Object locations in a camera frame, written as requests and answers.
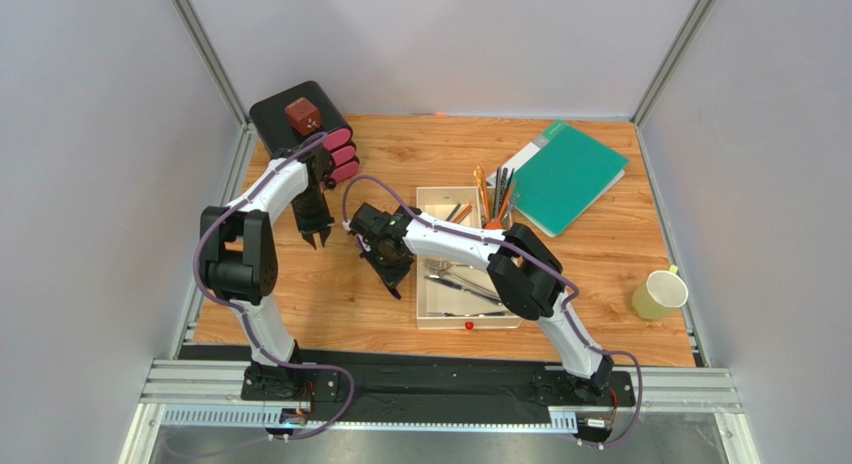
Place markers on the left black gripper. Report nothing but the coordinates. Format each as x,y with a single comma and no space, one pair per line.
321,224

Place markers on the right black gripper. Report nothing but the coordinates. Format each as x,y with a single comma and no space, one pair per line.
390,266

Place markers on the blue serrated knife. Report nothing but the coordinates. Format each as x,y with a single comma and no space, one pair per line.
364,251

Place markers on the blue-grey chopstick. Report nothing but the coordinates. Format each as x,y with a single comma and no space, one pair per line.
453,212

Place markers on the orange chopstick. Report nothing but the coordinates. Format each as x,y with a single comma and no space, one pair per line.
462,214

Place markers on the silver table knife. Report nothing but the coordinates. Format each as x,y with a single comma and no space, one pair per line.
487,296

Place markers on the gold ornate spoon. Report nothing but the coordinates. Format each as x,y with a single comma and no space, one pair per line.
484,194

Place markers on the black spoon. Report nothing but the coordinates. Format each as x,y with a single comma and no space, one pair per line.
499,179

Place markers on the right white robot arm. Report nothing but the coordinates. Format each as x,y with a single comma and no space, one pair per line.
526,276

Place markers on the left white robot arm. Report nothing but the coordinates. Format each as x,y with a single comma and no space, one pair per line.
235,261

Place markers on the silver fork diagonal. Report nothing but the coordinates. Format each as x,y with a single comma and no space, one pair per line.
447,270

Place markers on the white divided utensil tray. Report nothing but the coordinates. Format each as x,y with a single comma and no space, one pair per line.
439,202

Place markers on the brown cube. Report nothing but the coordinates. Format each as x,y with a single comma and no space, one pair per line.
303,116

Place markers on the black pink drawer box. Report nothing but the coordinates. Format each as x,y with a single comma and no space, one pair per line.
285,120

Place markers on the silver fork front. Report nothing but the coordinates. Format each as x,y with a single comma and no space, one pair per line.
436,314

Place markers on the green notebook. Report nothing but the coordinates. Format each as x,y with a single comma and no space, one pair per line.
560,174

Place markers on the yellow-green mug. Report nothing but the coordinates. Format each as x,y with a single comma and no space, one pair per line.
662,293

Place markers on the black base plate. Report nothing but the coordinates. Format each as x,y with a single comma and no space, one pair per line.
395,389

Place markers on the aluminium frame rail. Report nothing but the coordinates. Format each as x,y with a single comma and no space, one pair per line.
190,412

